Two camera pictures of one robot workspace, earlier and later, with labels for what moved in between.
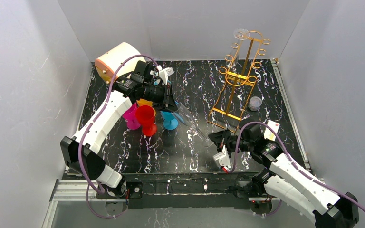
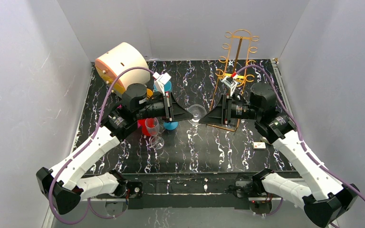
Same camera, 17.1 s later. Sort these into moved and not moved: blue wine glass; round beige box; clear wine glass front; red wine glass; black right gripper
Moved: clear wine glass front; black right gripper
Not moved: red wine glass; round beige box; blue wine glass
